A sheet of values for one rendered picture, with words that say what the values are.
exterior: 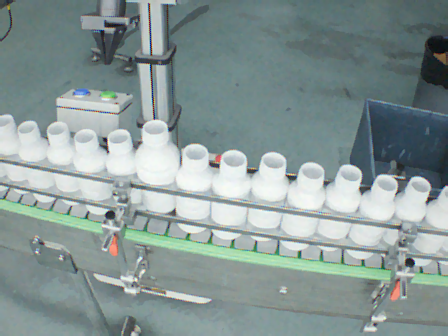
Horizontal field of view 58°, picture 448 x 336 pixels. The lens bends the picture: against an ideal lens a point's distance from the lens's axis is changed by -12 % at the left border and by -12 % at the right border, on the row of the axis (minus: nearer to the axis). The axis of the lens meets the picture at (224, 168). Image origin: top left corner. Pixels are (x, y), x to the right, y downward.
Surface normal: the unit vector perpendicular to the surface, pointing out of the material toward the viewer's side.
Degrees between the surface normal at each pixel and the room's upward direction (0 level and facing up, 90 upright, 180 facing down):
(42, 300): 0
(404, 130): 90
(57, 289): 0
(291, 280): 90
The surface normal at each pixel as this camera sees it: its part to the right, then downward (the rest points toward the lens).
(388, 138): -0.18, 0.69
